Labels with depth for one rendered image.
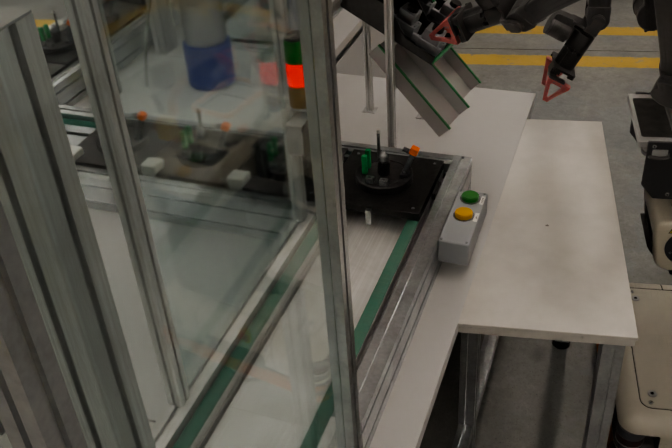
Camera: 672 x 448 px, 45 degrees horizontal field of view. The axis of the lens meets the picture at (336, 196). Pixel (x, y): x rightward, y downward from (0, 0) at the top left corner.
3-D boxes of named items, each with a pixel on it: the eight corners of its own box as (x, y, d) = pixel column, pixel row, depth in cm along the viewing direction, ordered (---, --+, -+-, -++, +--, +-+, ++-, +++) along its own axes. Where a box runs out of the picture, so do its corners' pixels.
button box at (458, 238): (486, 213, 196) (488, 192, 193) (468, 266, 180) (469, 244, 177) (458, 209, 198) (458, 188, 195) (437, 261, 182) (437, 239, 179)
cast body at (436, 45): (442, 52, 205) (453, 30, 200) (435, 59, 201) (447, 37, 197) (413, 35, 206) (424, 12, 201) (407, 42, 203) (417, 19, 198)
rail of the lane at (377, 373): (470, 189, 212) (472, 154, 206) (363, 460, 144) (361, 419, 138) (450, 186, 214) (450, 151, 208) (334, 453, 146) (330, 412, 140)
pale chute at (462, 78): (470, 90, 231) (481, 81, 228) (452, 110, 222) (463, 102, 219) (406, 14, 229) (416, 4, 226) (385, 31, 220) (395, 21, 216)
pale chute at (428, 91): (458, 114, 220) (470, 106, 216) (438, 137, 210) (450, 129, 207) (391, 35, 217) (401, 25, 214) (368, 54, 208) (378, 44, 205)
